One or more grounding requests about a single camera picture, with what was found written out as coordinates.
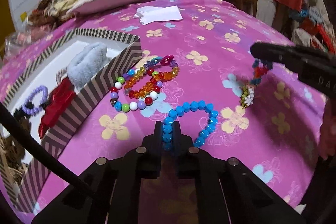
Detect blue bead bracelet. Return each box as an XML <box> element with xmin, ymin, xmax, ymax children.
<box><xmin>162</xmin><ymin>99</ymin><xmax>219</xmax><ymax>151</ymax></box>

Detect green white beaded charm bracelet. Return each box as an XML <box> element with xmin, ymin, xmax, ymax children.
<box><xmin>239</xmin><ymin>58</ymin><xmax>274</xmax><ymax>109</ymax></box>

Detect striped jewelry box tray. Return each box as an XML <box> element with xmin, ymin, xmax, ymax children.
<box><xmin>1</xmin><ymin>28</ymin><xmax>142</xmax><ymax>213</ymax></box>

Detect person's right hand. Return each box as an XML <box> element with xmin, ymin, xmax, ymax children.
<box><xmin>318</xmin><ymin>98</ymin><xmax>335</xmax><ymax>160</ymax></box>

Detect red clothing pile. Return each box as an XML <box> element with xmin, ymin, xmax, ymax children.
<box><xmin>272</xmin><ymin>0</ymin><xmax>335</xmax><ymax>54</ymax></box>

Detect pink floral bedspread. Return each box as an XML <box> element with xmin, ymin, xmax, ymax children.
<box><xmin>1</xmin><ymin>0</ymin><xmax>335</xmax><ymax>223</ymax></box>

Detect grey fluffy scrunchie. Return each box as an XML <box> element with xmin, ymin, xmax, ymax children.
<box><xmin>67</xmin><ymin>42</ymin><xmax>109</xmax><ymax>90</ymax></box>

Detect tan leopard bow hair clip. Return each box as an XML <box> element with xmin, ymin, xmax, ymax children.
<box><xmin>1</xmin><ymin>135</ymin><xmax>28</xmax><ymax>186</ymax></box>

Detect white paper sheet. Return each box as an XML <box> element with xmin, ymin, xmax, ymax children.
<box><xmin>134</xmin><ymin>6</ymin><xmax>183</xmax><ymax>25</ymax></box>

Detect clear plastic bag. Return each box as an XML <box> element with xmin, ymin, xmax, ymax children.
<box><xmin>4</xmin><ymin>24</ymin><xmax>53</xmax><ymax>59</ymax></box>

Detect multicolour round bead bracelet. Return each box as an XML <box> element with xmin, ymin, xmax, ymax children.
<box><xmin>109</xmin><ymin>67</ymin><xmax>164</xmax><ymax>113</ymax></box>

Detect orange crystal bead bracelet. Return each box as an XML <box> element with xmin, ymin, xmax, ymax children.
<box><xmin>123</xmin><ymin>66</ymin><xmax>181</xmax><ymax>99</ymax></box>

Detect purple pink chain bracelet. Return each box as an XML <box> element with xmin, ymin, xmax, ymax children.
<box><xmin>142</xmin><ymin>54</ymin><xmax>180</xmax><ymax>70</ymax></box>

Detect red bow hair tie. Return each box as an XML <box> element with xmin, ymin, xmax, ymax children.
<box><xmin>38</xmin><ymin>77</ymin><xmax>77</xmax><ymax>139</ymax></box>

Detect lilac bead bracelet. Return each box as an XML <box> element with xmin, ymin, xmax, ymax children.
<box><xmin>21</xmin><ymin>85</ymin><xmax>49</xmax><ymax>117</ymax></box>

